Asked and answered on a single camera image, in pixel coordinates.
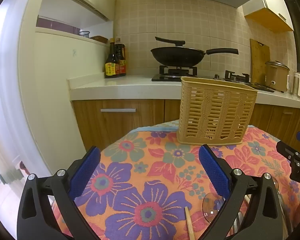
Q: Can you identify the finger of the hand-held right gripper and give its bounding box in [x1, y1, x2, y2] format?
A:
[276, 131, 300, 162]

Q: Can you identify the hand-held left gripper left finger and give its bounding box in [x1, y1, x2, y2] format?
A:
[16, 145, 108, 240]

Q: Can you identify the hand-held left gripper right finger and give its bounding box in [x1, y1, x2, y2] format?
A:
[198, 144, 290, 240]

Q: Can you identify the wooden chopstick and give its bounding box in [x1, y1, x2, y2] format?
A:
[184, 207, 196, 240]

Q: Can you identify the beige plastic utensil basket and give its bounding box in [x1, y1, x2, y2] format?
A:
[176, 77, 258, 145]

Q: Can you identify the floral tablecloth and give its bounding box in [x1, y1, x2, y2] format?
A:
[50, 120, 300, 240]

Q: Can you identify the white electric kettle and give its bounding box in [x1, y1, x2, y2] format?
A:
[287, 72, 300, 97]

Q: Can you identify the beige rice cooker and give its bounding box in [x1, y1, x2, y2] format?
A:
[264, 60, 290, 92]

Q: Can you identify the wooden cutting board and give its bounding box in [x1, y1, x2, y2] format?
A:
[249, 39, 270, 84]

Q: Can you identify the black gas stove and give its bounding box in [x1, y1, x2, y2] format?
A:
[151, 65, 275, 93]

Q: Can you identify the dark soy sauce bottle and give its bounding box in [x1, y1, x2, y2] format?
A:
[104, 38, 120, 78]

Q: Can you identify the red label sauce bottle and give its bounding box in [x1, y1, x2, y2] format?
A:
[114, 38, 127, 77]

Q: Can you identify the black wok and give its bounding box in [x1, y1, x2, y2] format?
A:
[150, 47, 239, 67]

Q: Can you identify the silver drawer handle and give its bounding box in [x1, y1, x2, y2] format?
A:
[100, 108, 137, 113]

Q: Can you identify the wall cabinet with yellow underside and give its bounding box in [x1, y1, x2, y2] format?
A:
[242, 0, 294, 32]

